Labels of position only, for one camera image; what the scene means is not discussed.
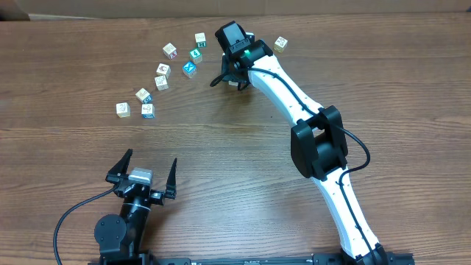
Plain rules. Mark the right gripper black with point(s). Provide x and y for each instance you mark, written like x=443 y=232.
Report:
x=228 y=73

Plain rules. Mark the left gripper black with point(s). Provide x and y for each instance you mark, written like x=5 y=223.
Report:
x=157 y=196

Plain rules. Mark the wooden block letter I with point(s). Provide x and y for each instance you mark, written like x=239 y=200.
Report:
x=161 y=83

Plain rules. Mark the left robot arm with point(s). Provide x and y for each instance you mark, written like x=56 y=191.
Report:
x=120 y=235

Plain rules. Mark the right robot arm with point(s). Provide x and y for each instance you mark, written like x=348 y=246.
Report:
x=318 y=138

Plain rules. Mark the wooden block green 4 top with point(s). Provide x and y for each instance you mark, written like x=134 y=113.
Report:
x=195 y=55

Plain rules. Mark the wooden block blue X top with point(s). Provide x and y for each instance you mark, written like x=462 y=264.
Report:
x=189 y=69

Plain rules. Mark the wooden block green N side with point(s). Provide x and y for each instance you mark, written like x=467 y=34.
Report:
x=200 y=40

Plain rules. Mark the wooden block yellow side far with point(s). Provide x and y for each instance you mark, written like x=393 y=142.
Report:
x=280 y=44

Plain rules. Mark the wooden block yellow side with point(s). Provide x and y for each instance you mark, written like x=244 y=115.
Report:
x=123 y=110
x=280 y=44

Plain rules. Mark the wooden block red X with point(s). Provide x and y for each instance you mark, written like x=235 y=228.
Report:
x=170 y=51

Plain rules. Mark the wooden block blue T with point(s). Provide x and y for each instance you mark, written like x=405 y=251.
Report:
x=148 y=111

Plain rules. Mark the wooden block orange top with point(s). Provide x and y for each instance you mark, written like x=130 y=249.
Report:
x=163 y=70

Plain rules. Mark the wooden block blue C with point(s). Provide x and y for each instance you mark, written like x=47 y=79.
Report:
x=144 y=96

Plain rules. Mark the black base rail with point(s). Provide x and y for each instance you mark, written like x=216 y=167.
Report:
x=389 y=258

